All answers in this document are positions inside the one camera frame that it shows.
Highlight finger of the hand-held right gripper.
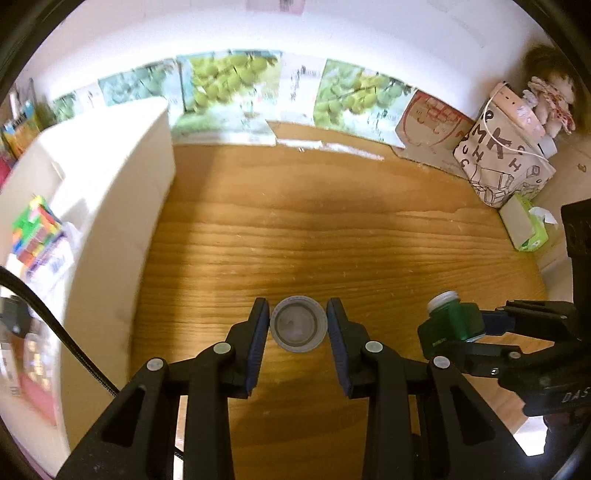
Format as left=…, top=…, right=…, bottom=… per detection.
left=441, top=338, right=527, bottom=379
left=482, top=300, right=575, bottom=342

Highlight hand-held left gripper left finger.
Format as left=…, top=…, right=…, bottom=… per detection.
left=55, top=298, right=271, bottom=480

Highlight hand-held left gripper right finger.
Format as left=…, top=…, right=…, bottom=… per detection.
left=325, top=298, right=529, bottom=480

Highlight clear bottle cap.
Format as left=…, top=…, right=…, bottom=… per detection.
left=271, top=295, right=329, bottom=354

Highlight green perfume bottle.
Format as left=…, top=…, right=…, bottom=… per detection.
left=418, top=292, right=485, bottom=361

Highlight white storage bin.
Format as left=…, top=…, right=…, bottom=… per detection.
left=0, top=97, right=176, bottom=450

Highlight colourful puzzle cube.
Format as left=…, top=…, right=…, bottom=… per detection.
left=11, top=195, right=63, bottom=268

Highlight green tissue pack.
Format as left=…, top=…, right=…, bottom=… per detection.
left=499, top=194, right=561, bottom=252

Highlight printed paper bag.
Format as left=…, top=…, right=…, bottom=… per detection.
left=454, top=83, right=557, bottom=208

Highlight white tape strip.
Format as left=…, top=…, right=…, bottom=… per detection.
left=277, top=138, right=384, bottom=161

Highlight red print cardboard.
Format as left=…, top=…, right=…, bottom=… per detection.
left=392, top=89, right=476, bottom=176

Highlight cloth doll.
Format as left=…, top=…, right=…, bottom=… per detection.
left=522, top=46, right=578, bottom=137

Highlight grape print carton panel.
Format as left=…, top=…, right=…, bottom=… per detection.
left=268, top=53, right=419, bottom=148
left=51, top=60, right=181, bottom=121
left=171, top=50, right=282, bottom=146

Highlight black cable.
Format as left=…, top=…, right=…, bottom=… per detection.
left=0, top=265, right=121, bottom=398

